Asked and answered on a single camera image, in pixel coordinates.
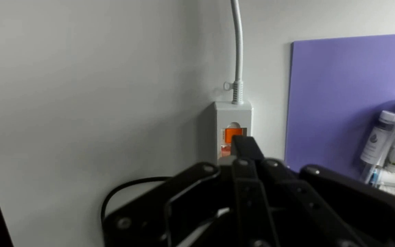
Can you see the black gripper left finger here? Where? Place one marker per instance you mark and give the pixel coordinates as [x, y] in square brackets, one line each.
[160, 214]

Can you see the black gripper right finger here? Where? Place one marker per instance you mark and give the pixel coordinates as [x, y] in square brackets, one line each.
[307, 210]

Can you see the white power strip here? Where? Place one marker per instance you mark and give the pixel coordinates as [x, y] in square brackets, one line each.
[219, 117]

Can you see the purple mat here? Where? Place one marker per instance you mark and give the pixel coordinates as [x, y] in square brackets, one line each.
[339, 86]

